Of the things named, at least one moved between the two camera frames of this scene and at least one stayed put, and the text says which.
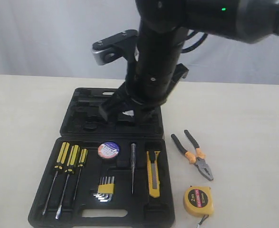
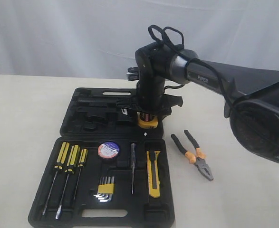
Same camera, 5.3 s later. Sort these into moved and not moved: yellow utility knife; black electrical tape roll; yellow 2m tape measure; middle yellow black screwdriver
Moved: yellow 2m tape measure
Not moved: black electrical tape roll; middle yellow black screwdriver; yellow utility knife
